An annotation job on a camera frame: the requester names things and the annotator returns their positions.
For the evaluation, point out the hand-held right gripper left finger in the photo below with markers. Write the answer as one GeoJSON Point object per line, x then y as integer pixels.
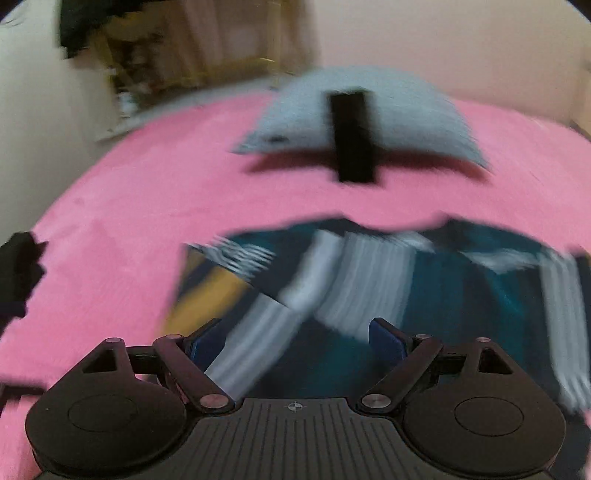
{"type": "Point", "coordinates": [208, 344]}

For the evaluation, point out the pink bed blanket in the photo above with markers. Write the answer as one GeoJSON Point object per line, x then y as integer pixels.
{"type": "Point", "coordinates": [138, 207]}

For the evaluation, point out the wooden furniture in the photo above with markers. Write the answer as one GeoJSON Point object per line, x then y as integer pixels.
{"type": "Point", "coordinates": [184, 50]}

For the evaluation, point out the black cloth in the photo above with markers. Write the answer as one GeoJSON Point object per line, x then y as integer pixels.
{"type": "Point", "coordinates": [18, 281]}

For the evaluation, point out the dark hanging cloth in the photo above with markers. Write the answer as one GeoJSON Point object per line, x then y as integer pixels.
{"type": "Point", "coordinates": [81, 27]}

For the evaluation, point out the striped knit garment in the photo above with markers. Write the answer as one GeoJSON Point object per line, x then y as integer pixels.
{"type": "Point", "coordinates": [415, 300]}

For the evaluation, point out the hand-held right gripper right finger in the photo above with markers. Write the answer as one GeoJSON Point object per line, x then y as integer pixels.
{"type": "Point", "coordinates": [385, 341]}

